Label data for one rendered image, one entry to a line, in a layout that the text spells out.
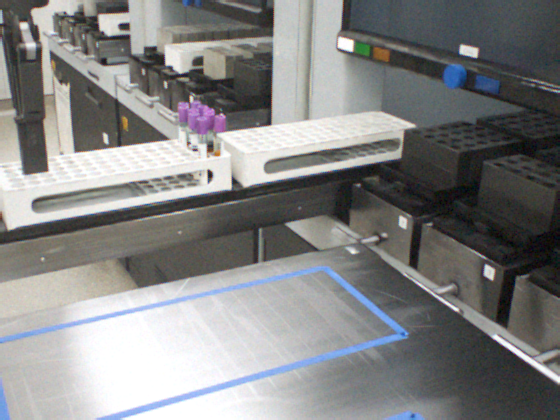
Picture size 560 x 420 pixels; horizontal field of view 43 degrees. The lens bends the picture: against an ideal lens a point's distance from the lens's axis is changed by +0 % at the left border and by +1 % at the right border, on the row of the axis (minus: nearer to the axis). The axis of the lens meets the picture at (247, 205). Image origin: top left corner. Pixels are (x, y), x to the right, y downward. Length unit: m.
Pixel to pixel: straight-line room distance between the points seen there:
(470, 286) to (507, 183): 0.13
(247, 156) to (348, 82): 0.28
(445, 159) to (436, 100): 0.34
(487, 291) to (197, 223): 0.37
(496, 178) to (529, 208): 0.06
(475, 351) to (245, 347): 0.20
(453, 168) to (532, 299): 0.24
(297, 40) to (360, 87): 0.17
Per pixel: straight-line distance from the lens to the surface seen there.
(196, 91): 1.51
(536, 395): 0.62
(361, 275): 0.75
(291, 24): 1.30
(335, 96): 1.20
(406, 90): 1.25
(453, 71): 0.92
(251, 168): 0.97
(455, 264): 0.89
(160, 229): 0.92
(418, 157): 1.02
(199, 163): 0.93
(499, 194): 0.92
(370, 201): 1.00
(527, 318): 0.83
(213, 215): 0.95
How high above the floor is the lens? 1.17
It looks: 23 degrees down
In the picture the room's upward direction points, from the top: straight up
